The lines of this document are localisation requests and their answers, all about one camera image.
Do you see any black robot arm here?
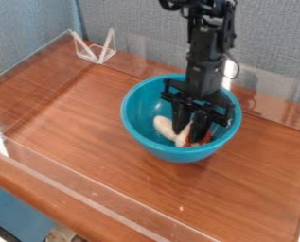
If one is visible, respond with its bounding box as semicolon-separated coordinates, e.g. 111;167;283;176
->
159;0;238;143

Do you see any white and brown toy mushroom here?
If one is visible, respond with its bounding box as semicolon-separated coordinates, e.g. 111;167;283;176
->
153;115;212;147

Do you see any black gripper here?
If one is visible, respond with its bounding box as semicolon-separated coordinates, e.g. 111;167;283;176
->
162;60;235;143

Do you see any clear acrylic front barrier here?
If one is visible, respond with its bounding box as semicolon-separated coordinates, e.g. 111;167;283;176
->
0;130;219;242

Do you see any clear acrylic corner bracket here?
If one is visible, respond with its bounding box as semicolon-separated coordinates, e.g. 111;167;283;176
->
71;28;117;64

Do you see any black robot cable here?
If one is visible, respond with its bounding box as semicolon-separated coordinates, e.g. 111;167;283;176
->
219;51;242;80

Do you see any clear acrylic barrier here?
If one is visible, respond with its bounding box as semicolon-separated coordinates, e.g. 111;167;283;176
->
68;29;300;135
0;130;219;242

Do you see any clear acrylic back barrier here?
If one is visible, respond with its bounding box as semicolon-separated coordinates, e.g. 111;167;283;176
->
68;29;300;135

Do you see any blue plastic bowl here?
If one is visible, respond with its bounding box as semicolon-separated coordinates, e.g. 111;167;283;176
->
121;74;243;164

